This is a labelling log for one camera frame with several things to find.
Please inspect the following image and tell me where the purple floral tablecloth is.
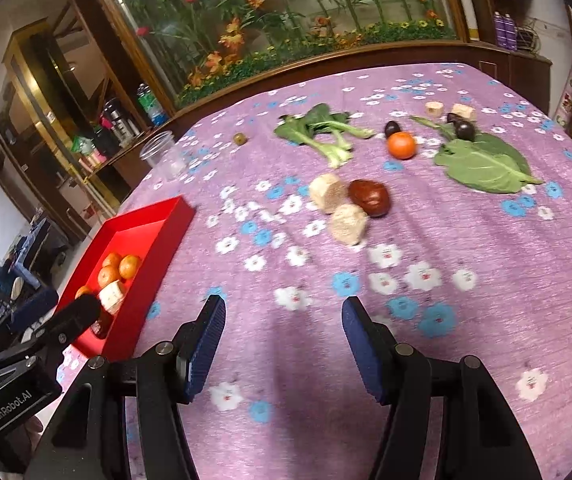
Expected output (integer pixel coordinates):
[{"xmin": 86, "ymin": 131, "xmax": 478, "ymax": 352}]
[{"xmin": 56, "ymin": 62, "xmax": 572, "ymax": 480}]

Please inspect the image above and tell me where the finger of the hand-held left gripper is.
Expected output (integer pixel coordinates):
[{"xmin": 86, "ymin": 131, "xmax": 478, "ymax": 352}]
[
  {"xmin": 12, "ymin": 287, "xmax": 60, "ymax": 332},
  {"xmin": 31, "ymin": 294, "xmax": 103, "ymax": 351}
]

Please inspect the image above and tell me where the red jujube date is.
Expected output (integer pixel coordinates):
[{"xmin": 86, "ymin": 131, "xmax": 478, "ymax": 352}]
[{"xmin": 348, "ymin": 179, "xmax": 392, "ymax": 218}]

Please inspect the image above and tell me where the wooden side counter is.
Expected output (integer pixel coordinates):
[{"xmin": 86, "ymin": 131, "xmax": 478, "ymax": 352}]
[{"xmin": 78, "ymin": 127, "xmax": 172, "ymax": 201}]

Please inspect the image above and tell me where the clear plastic cup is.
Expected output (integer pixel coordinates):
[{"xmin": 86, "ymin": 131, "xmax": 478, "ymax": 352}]
[{"xmin": 139, "ymin": 130, "xmax": 187, "ymax": 181}]

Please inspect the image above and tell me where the green packet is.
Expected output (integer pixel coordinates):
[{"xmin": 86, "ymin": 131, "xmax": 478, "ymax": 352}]
[{"xmin": 72, "ymin": 136, "xmax": 96, "ymax": 161}]

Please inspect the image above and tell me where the steel thermos flask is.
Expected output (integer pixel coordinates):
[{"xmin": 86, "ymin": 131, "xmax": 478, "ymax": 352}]
[{"xmin": 103, "ymin": 99, "xmax": 139, "ymax": 140}]

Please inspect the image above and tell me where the red rectangular tray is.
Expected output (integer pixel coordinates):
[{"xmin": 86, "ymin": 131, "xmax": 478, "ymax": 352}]
[{"xmin": 56, "ymin": 196, "xmax": 197, "ymax": 361}]

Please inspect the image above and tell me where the wire basket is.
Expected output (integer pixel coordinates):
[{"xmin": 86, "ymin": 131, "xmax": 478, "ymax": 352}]
[{"xmin": 516, "ymin": 17, "xmax": 549, "ymax": 56}]

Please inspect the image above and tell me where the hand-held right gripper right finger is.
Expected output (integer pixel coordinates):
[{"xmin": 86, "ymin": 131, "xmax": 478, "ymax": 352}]
[{"xmin": 341, "ymin": 296, "xmax": 542, "ymax": 480}]

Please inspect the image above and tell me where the small orange mandarin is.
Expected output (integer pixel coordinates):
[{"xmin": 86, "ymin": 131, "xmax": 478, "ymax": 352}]
[{"xmin": 387, "ymin": 131, "xmax": 418, "ymax": 160}]

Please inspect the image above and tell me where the green leaf with stem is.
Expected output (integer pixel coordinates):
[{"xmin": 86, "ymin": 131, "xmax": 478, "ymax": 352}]
[{"xmin": 410, "ymin": 115, "xmax": 544, "ymax": 195}]

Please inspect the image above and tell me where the black flask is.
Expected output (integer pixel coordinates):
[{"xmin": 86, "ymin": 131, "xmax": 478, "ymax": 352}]
[{"xmin": 92, "ymin": 125, "xmax": 119, "ymax": 158}]

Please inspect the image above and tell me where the plastic bottle green label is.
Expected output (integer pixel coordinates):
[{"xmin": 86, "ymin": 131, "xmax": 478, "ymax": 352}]
[{"xmin": 137, "ymin": 83, "xmax": 169, "ymax": 126}]

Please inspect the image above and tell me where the green bok choy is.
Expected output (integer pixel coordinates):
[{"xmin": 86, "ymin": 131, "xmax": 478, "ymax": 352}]
[{"xmin": 273, "ymin": 103, "xmax": 376, "ymax": 168}]

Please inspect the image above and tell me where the peeled sugarcane chunk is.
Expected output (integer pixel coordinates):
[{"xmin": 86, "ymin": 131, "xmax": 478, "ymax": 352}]
[
  {"xmin": 329, "ymin": 204, "xmax": 370, "ymax": 246},
  {"xmin": 98, "ymin": 281, "xmax": 127, "ymax": 315},
  {"xmin": 309, "ymin": 173, "xmax": 348, "ymax": 214}
]

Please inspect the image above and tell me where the wooden display cabinet with plants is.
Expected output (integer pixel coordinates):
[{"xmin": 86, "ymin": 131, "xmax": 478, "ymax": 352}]
[{"xmin": 56, "ymin": 0, "xmax": 472, "ymax": 131}]

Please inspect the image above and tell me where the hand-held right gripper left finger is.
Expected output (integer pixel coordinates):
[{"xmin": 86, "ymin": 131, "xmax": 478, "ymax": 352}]
[{"xmin": 23, "ymin": 294, "xmax": 228, "ymax": 480}]

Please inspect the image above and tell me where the wooden low cabinet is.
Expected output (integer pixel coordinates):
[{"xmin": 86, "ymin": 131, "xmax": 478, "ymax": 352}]
[{"xmin": 476, "ymin": 47, "xmax": 553, "ymax": 116}]

